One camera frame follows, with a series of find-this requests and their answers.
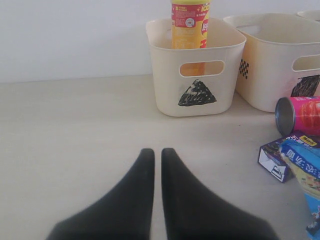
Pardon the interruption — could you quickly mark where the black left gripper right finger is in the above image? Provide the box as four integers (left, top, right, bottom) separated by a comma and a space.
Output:
161, 148, 272, 240

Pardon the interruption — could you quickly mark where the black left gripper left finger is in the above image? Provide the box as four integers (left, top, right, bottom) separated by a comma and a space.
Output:
47, 148, 155, 240

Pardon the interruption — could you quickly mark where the blue instant noodle bag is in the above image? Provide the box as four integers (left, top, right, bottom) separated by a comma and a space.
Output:
279, 139, 320, 240

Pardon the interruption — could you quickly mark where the yellow Lays chips can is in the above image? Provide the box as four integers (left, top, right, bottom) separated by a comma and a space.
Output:
170, 0, 213, 76

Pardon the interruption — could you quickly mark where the purple juice carton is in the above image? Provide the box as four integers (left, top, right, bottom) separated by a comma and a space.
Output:
257, 130, 320, 183

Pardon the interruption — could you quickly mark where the cream bin with triangle mark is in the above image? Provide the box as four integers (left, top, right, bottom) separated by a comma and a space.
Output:
145, 18, 247, 117

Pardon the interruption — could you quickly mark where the pink Lays chips can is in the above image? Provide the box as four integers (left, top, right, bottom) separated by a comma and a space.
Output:
275, 96, 320, 136

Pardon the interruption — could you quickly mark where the cream bin with square mark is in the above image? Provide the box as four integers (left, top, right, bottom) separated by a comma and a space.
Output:
223, 13, 320, 113

